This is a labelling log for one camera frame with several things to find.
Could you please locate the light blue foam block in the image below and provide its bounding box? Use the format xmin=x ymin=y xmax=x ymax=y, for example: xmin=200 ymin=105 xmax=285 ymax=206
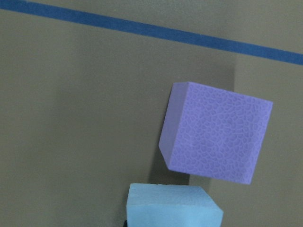
xmin=126 ymin=183 xmax=223 ymax=227

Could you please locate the purple foam block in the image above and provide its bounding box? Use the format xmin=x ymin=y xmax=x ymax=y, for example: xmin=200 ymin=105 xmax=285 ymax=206
xmin=159 ymin=82 xmax=273 ymax=184

